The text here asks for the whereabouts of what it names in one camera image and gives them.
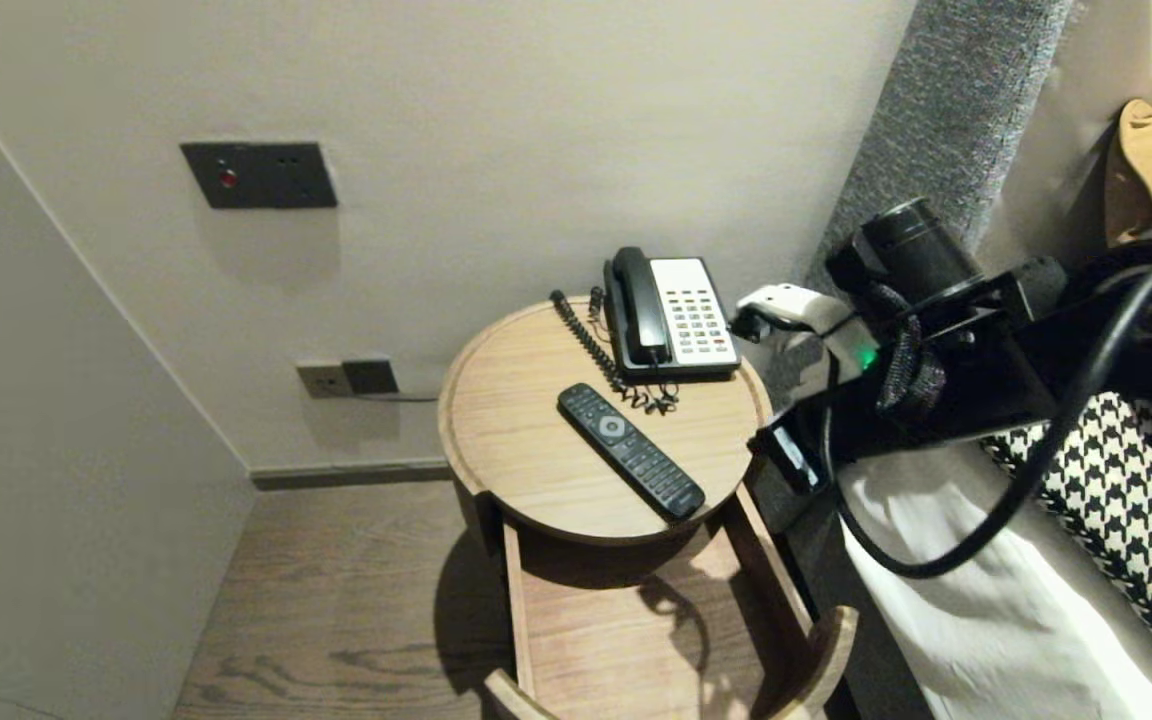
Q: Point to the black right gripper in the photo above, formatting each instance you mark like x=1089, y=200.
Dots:
x=956, y=370

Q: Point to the black tv remote control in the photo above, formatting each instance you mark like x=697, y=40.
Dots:
x=631, y=455

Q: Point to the round wooden bedside table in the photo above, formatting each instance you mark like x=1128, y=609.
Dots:
x=616, y=640

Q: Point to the black and white telephone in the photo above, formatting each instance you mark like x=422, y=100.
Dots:
x=691, y=320

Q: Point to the black telephone handset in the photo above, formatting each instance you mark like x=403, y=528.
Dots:
x=639, y=310

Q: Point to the black white houndstooth pillow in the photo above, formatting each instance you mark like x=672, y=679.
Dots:
x=1136, y=500

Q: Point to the grey fabric headboard edge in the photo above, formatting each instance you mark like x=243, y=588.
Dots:
x=946, y=100

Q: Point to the beige padded headboard panel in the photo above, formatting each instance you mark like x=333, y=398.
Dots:
x=1056, y=150

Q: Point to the grey baseboard strip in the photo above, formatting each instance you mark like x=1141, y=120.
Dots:
x=356, y=474

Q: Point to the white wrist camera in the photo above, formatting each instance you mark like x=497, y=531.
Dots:
x=796, y=305

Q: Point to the beige wall socket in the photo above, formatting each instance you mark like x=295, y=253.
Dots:
x=322, y=382

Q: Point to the dark wall switch panel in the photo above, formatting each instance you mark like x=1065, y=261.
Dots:
x=266, y=178

